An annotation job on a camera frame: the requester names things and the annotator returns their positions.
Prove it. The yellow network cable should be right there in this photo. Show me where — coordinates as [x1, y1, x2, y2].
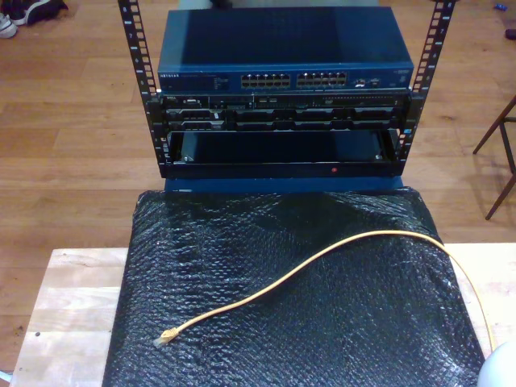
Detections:
[152, 229, 496, 356]

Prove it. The black bubble wrap mat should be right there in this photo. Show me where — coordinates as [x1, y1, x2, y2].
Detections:
[101, 189, 496, 387]

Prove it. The black open equipment rack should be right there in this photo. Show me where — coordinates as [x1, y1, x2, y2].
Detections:
[116, 0, 460, 181]

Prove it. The dark wooden chair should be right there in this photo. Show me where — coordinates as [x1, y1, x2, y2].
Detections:
[472, 94, 516, 222]

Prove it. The dark sneaker white sole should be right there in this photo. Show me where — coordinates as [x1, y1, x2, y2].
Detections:
[23, 0, 69, 26]
[7, 0, 29, 26]

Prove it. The white shoe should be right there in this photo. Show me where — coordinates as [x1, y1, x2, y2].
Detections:
[0, 12, 19, 40]

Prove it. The blue network switch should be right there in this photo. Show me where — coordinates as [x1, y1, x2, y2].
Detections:
[156, 6, 415, 94]

